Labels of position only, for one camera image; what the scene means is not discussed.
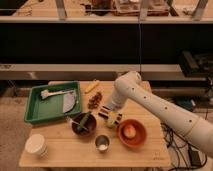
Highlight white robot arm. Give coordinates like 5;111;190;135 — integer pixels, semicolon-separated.
106;71;213;158

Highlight grey plate in tray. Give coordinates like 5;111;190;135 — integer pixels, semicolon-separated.
63;93;76;113

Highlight green plastic tray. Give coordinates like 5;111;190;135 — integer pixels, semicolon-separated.
24;81;82;124

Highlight yellow corn cob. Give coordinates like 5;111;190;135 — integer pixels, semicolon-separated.
85;80;100;94

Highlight striped black brown block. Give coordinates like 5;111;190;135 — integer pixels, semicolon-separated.
98;106;122;126

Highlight green pear fruit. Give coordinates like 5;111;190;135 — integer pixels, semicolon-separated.
106;118;115;129

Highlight green cucumber in bowl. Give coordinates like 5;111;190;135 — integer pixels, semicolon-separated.
77;112;91;131

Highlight dark brown bowl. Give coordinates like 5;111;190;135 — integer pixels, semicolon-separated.
71;113;97;137

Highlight metal spoon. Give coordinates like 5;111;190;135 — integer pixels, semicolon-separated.
66;117;89;131

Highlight orange bowl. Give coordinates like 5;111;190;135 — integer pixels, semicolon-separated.
116;119;147;148

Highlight small metal cup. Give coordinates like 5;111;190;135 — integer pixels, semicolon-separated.
95;135;110;153

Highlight black box on shelf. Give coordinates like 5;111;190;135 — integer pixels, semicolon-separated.
179;51;213;77

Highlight black cables on floor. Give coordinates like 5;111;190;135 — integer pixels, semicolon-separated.
161;122;209;171

